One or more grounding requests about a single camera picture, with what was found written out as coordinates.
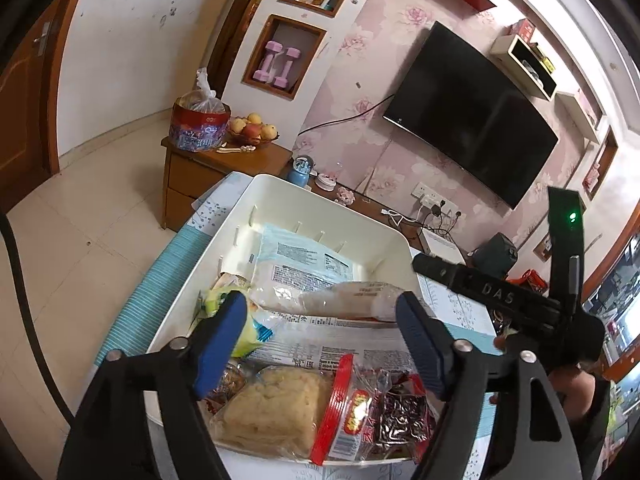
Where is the nut cluster clear packet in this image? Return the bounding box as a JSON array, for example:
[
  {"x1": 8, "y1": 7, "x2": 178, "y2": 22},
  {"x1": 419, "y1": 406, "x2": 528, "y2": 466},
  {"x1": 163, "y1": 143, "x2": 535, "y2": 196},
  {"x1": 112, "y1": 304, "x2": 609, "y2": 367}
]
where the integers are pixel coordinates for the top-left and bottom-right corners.
[{"x1": 204, "y1": 360, "x2": 252, "y2": 414}]

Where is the white plastic storage bin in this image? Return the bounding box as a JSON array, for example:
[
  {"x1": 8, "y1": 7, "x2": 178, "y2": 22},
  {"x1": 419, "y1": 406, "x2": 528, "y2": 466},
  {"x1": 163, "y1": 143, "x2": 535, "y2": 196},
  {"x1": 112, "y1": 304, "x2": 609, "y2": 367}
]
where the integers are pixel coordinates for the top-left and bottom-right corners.
[{"x1": 150, "y1": 175, "x2": 433, "y2": 465}]

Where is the red gift box with bag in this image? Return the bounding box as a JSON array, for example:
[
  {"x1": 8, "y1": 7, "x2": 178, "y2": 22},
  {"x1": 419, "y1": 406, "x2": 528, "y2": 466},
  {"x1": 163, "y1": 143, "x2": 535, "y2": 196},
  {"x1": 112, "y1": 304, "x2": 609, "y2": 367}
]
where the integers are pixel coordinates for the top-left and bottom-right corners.
[{"x1": 169, "y1": 67, "x2": 231, "y2": 152}]

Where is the fruit bowl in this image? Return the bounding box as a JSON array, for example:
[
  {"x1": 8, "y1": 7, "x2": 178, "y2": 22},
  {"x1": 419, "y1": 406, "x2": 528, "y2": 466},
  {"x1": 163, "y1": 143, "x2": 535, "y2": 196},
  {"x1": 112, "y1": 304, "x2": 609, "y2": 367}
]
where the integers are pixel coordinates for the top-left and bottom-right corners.
[{"x1": 227, "y1": 113, "x2": 279, "y2": 148}]

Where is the pink dumbbell pair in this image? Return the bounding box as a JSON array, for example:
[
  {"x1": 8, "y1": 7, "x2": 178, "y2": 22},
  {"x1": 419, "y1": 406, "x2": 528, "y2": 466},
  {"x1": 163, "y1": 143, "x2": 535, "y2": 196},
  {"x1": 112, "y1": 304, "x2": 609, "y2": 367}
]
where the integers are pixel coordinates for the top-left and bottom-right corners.
[{"x1": 252, "y1": 40, "x2": 302, "y2": 90}]

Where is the round brown cake pack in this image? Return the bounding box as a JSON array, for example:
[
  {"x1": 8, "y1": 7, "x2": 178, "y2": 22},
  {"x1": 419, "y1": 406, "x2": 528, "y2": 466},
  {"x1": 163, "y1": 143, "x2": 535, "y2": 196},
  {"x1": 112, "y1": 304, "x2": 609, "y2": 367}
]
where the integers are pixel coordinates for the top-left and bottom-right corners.
[{"x1": 298, "y1": 282, "x2": 404, "y2": 323}]

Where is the white red snack bag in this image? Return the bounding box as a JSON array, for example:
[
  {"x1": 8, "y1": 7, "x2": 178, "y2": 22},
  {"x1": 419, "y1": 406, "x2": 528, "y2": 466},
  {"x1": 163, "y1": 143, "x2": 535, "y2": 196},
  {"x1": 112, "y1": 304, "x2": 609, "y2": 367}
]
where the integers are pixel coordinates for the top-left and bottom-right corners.
[{"x1": 247, "y1": 314, "x2": 414, "y2": 372}]

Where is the wooden tv cabinet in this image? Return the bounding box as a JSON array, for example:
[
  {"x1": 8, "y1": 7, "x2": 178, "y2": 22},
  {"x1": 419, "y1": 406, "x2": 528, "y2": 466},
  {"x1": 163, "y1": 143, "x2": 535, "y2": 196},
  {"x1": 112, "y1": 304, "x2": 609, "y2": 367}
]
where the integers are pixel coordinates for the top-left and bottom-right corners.
[{"x1": 160, "y1": 136, "x2": 427, "y2": 253}]

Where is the brown wooden door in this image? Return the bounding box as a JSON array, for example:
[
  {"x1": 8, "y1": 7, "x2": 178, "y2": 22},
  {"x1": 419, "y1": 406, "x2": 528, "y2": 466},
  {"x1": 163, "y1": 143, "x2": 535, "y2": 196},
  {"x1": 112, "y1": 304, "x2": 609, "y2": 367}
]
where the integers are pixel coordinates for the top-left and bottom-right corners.
[{"x1": 1, "y1": 0, "x2": 78, "y2": 212}]

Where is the floral white teal tablecloth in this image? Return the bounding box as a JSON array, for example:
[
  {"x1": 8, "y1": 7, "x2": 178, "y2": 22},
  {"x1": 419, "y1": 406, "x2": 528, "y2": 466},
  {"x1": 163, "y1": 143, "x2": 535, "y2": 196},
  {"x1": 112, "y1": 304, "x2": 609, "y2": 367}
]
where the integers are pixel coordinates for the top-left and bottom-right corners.
[{"x1": 94, "y1": 172, "x2": 499, "y2": 479}]

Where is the yellow rice cracker pack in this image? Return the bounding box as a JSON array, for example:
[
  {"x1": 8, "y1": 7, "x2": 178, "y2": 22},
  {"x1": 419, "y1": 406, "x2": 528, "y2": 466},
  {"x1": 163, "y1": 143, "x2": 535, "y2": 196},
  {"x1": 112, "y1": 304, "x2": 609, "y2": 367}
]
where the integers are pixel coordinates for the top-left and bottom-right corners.
[{"x1": 208, "y1": 366, "x2": 333, "y2": 460}]

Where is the blue snow globe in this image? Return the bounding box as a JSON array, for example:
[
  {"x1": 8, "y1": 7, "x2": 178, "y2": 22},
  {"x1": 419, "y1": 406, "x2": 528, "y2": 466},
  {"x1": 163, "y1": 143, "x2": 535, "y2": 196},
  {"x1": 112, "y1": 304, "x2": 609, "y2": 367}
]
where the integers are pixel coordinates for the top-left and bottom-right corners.
[{"x1": 286, "y1": 155, "x2": 314, "y2": 188}]

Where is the white set-top box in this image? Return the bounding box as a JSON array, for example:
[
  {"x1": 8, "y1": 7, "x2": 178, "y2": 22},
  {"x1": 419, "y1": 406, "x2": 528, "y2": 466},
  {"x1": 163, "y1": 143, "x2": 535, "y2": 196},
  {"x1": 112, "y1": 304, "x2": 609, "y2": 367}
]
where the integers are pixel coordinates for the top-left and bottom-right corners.
[{"x1": 418, "y1": 228, "x2": 465, "y2": 264}]

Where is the person right hand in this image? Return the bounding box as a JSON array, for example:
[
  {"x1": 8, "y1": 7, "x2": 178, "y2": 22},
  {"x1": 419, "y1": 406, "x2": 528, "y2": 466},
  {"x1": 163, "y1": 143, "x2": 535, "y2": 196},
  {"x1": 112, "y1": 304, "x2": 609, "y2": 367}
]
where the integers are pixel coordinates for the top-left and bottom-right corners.
[{"x1": 548, "y1": 365, "x2": 603, "y2": 424}]

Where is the large rice cracker bag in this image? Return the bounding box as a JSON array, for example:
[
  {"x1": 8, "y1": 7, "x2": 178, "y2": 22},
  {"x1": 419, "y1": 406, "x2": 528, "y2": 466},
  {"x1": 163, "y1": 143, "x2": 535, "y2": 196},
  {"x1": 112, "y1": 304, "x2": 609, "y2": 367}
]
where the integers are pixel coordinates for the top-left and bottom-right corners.
[{"x1": 248, "y1": 223, "x2": 355, "y2": 313}]

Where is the dark red jujube packet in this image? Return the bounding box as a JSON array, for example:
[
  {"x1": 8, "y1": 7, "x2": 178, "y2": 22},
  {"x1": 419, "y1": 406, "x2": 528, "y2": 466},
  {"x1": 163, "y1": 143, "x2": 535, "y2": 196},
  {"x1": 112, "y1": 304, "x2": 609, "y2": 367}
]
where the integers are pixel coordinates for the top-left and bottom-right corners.
[{"x1": 309, "y1": 354, "x2": 437, "y2": 466}]

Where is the black wall television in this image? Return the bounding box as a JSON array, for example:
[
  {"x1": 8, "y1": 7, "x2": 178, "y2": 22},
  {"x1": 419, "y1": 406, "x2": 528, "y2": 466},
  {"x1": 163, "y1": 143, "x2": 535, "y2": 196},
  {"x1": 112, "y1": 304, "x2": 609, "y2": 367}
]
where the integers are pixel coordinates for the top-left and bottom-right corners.
[{"x1": 383, "y1": 22, "x2": 559, "y2": 209}]

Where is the wall power outlet strip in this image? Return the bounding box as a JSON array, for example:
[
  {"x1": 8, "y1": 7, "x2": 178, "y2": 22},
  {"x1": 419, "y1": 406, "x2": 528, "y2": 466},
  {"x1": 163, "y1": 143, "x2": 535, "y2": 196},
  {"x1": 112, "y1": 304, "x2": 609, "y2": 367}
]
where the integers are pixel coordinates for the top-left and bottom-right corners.
[{"x1": 411, "y1": 182, "x2": 462, "y2": 221}]

